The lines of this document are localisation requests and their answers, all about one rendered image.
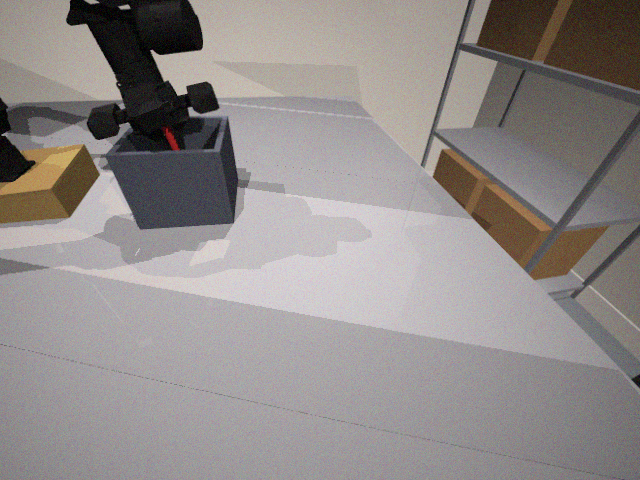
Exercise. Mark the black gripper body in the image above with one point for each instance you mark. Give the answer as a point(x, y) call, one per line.
point(104, 121)

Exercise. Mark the red peg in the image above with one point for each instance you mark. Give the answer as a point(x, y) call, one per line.
point(171, 138)

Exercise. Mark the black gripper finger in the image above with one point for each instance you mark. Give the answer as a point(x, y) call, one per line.
point(158, 137)
point(178, 127)

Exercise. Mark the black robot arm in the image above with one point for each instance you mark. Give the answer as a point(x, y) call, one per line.
point(126, 36)

